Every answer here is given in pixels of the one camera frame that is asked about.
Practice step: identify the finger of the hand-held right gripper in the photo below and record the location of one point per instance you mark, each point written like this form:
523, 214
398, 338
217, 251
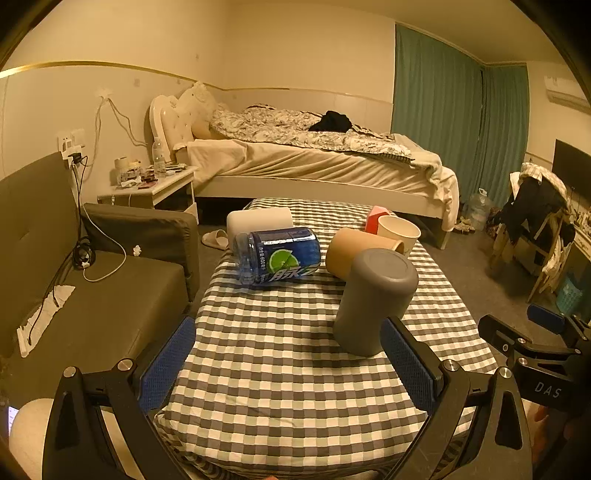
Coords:
547, 318
501, 339

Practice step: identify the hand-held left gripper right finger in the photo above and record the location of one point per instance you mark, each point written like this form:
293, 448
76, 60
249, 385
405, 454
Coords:
408, 364

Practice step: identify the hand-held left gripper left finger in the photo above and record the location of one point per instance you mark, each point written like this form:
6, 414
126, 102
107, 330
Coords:
168, 364

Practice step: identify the grey cup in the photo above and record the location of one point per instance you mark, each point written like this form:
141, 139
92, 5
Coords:
374, 295

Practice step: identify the tan cup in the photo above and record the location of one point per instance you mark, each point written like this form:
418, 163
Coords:
344, 254

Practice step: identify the white paper cup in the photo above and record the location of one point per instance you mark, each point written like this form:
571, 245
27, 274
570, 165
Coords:
399, 235

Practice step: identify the person's right hand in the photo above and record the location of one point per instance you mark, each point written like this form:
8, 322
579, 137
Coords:
538, 429

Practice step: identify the blue plastic basket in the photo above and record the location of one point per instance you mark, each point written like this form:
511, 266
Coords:
569, 295

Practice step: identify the wooden chair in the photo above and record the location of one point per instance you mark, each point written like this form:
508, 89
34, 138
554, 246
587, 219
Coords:
551, 258

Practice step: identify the dark sofa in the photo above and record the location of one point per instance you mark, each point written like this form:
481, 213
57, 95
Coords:
120, 300

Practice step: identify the checked tablecloth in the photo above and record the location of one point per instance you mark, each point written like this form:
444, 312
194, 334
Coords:
277, 364

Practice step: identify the black jacket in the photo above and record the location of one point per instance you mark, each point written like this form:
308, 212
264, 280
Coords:
531, 203

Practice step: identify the large water jug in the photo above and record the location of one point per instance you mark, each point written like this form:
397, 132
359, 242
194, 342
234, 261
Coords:
478, 210

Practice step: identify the white power strip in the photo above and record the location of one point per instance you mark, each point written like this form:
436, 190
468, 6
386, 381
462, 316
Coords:
44, 318

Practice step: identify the beige slipper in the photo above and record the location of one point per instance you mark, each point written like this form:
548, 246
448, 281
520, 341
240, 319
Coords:
214, 239

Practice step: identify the plaid shirt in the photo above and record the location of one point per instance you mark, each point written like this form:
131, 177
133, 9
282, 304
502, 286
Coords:
551, 177

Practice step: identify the pink tissue box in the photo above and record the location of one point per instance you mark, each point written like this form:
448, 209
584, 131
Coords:
373, 220

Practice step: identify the black television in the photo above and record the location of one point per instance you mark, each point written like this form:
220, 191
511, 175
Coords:
572, 168

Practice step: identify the white round stool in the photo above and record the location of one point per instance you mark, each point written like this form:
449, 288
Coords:
32, 434

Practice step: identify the blue plastic drink bottle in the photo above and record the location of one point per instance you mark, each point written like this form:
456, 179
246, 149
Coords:
281, 258

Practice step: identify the white nightstand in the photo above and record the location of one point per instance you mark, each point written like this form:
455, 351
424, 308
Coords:
159, 191

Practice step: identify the green curtain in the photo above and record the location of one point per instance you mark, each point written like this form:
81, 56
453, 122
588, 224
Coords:
505, 134
434, 106

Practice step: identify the clear water bottle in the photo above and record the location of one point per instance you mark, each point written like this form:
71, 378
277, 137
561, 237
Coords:
159, 159

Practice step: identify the white bed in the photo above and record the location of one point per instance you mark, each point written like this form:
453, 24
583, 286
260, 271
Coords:
295, 170

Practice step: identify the white air conditioner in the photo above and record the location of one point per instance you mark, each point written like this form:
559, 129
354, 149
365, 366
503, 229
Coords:
565, 92

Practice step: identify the black garment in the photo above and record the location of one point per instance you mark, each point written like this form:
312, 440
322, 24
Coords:
331, 122

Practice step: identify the patterned duvet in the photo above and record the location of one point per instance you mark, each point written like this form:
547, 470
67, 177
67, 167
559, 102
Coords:
286, 127

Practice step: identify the wall socket with plugs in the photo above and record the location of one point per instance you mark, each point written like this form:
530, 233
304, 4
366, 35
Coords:
71, 145

